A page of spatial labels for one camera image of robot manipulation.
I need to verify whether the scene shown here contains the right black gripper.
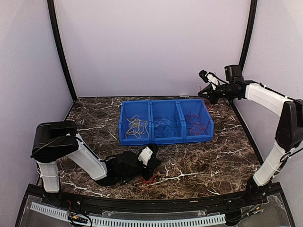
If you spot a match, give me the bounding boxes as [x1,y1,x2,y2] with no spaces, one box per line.
[198,83,237,105]

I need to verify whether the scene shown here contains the blue three-compartment plastic bin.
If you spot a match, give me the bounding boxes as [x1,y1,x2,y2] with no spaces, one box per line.
[118,99,214,146]

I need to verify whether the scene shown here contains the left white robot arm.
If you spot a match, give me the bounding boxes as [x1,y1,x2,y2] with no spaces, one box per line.
[31,121,161,206]

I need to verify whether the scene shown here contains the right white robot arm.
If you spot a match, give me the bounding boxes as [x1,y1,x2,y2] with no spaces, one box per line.
[198,65,303,205]

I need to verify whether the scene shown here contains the clear acrylic plate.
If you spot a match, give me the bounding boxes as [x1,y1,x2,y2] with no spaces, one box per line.
[101,210,207,220]

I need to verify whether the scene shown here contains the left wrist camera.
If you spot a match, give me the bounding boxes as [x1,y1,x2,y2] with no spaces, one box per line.
[138,143,158,166]

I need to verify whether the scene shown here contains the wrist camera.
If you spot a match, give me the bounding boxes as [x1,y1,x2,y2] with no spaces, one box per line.
[138,143,158,166]
[199,70,220,90]

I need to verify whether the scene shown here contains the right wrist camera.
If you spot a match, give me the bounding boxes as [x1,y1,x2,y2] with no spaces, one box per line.
[199,70,220,90]

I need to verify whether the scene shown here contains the black front rail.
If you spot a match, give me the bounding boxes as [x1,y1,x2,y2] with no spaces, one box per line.
[28,184,282,216]

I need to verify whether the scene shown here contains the white slotted cable duct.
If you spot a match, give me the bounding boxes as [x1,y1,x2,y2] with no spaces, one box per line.
[30,202,226,227]

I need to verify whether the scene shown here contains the right black frame post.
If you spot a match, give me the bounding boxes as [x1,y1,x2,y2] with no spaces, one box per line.
[239,0,258,71]

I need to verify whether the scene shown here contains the black frame post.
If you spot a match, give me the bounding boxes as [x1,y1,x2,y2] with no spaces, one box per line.
[47,0,78,102]
[239,0,258,71]

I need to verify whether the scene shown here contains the left black frame post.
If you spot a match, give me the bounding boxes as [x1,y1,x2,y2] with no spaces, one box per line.
[47,0,78,102]

